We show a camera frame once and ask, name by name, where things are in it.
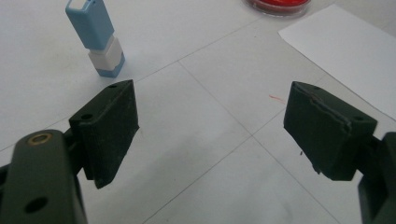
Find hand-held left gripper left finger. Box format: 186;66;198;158
68;78;140;189

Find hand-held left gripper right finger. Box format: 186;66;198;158
283;81;378;181

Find white paper sheet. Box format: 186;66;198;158
277;3;396;121

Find red round dish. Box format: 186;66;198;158
244;0;312;17

